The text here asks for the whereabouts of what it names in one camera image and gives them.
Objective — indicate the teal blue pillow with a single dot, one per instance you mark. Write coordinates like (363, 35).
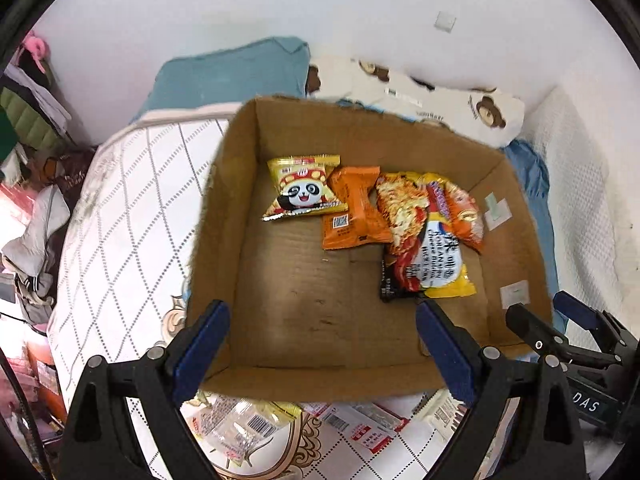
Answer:
(274, 65)

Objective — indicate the brown cardboard box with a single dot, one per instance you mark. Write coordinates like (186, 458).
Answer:
(309, 325)

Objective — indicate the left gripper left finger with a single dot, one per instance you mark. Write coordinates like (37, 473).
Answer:
(100, 441)

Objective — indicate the clear yellow-edged snack packet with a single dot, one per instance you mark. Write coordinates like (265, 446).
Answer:
(234, 427)

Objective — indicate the orange cookie packet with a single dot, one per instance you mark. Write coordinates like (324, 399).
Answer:
(459, 209)

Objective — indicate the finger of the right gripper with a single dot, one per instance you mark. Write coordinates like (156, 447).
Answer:
(601, 325)
(540, 336)

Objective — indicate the pink hat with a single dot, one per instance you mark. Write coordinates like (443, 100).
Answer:
(37, 49)

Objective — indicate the white bear print pillow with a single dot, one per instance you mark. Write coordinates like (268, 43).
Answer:
(490, 117)

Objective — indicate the white patterned quilt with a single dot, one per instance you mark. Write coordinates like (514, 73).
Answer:
(123, 286)

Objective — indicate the clothes rack with clothes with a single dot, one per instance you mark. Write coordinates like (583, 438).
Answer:
(42, 174)

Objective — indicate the Korean cheese ramen packet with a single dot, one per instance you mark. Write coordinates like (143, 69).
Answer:
(425, 257)

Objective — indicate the white brown cookie bar packet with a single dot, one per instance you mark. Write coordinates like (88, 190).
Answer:
(443, 412)

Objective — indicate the yellow panda snack packet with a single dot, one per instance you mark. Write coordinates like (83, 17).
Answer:
(302, 185)

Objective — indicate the white wall switch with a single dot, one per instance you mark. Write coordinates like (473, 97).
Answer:
(445, 22)

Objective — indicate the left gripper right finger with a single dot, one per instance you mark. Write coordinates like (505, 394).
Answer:
(543, 439)

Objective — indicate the orange snack packet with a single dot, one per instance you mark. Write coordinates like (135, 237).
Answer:
(361, 223)

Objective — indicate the red white long snack packet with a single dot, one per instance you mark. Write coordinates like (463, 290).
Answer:
(369, 424)

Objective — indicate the blue blanket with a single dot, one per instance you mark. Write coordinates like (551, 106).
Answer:
(532, 173)

